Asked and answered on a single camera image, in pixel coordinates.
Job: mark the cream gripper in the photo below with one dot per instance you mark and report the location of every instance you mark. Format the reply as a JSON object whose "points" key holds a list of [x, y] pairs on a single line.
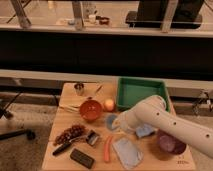
{"points": [[116, 126]]}

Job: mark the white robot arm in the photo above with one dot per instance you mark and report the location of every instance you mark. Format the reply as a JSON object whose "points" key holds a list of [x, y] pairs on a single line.
{"points": [[152, 111]]}

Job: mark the orange carrot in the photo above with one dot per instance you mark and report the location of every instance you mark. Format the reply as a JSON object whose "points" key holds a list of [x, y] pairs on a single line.
{"points": [[107, 148]]}

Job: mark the orange ball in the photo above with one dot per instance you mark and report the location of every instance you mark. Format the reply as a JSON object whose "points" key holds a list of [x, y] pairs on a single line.
{"points": [[109, 105]]}

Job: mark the blue sponge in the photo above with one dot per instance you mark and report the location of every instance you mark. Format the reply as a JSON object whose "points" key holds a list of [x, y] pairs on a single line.
{"points": [[144, 131]]}

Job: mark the light blue cloth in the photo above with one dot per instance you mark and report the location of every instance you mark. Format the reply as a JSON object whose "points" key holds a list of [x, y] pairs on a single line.
{"points": [[129, 154]]}

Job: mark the red bowl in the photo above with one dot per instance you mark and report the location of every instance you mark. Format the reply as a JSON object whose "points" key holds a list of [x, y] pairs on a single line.
{"points": [[90, 110]]}

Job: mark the green plastic tray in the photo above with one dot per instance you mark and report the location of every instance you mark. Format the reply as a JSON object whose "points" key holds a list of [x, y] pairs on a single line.
{"points": [[132, 90]]}

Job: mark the black rectangular block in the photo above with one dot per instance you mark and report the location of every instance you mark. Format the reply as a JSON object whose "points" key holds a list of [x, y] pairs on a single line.
{"points": [[82, 158]]}

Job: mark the purple bowl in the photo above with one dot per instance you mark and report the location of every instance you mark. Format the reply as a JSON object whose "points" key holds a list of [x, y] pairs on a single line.
{"points": [[170, 144]]}

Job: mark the bunch of dark grapes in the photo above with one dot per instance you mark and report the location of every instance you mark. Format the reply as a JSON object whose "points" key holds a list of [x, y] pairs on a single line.
{"points": [[70, 133]]}

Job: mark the wooden cutting board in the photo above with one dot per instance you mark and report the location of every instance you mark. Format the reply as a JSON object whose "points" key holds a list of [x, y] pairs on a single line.
{"points": [[70, 100]]}

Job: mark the metal cup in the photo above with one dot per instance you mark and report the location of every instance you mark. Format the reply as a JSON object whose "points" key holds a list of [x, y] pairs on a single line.
{"points": [[79, 88]]}

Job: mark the dark bowl on shelf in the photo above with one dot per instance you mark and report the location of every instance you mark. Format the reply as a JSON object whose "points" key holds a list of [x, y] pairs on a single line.
{"points": [[104, 21]]}

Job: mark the white mug on shelf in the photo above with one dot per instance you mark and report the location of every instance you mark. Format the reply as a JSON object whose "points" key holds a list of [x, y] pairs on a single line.
{"points": [[92, 18]]}

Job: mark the black monitor on shelf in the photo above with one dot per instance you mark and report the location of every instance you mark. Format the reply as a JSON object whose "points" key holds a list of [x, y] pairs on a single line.
{"points": [[151, 13]]}

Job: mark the black handled knife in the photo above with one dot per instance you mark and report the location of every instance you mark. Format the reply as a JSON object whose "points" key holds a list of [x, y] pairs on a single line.
{"points": [[68, 144]]}

